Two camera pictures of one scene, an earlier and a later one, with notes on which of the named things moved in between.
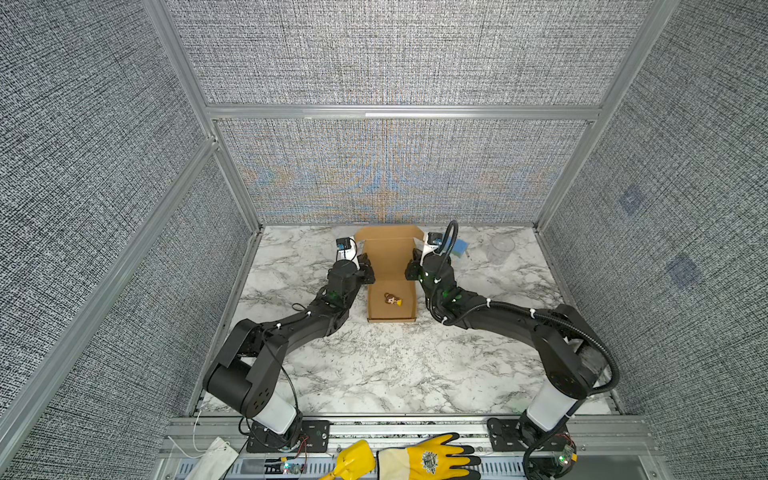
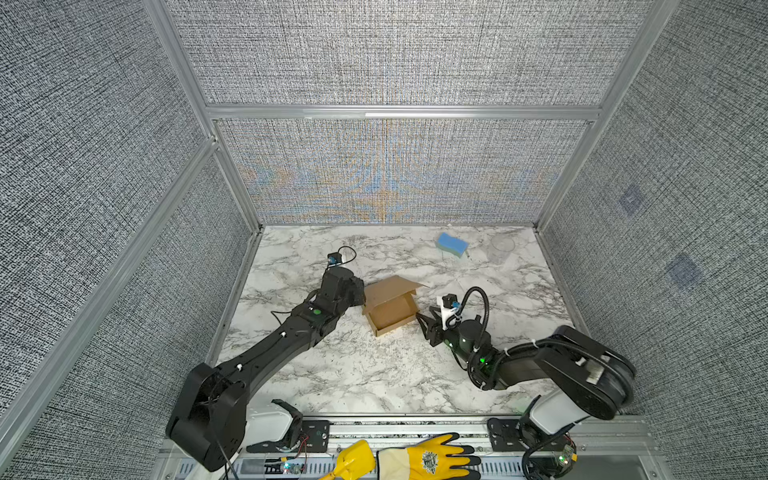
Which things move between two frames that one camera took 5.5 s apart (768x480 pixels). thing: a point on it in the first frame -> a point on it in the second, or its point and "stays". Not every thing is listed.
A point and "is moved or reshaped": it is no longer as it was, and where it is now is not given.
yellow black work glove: x=433 y=458 stays
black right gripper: x=411 y=274 -> x=434 y=328
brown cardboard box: x=392 y=298 is moved or reshaped
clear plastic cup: x=503 y=243 stays
